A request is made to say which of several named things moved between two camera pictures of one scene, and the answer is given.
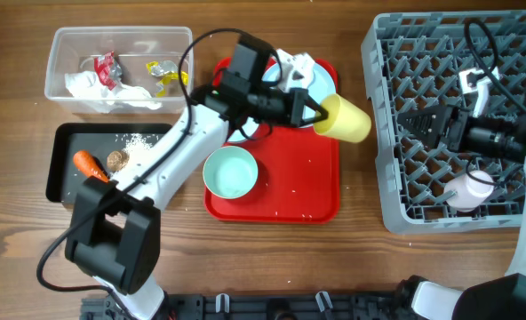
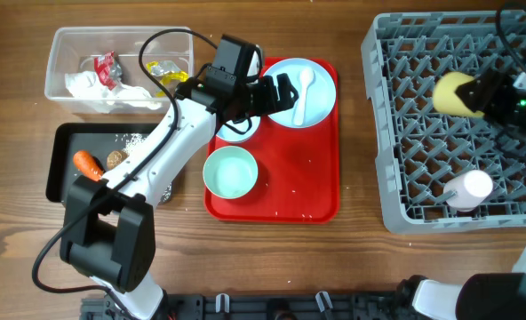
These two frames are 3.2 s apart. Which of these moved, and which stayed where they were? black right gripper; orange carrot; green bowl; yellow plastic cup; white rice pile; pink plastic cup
Moved: yellow plastic cup; black right gripper
Stayed: pink plastic cup; green bowl; white rice pile; orange carrot
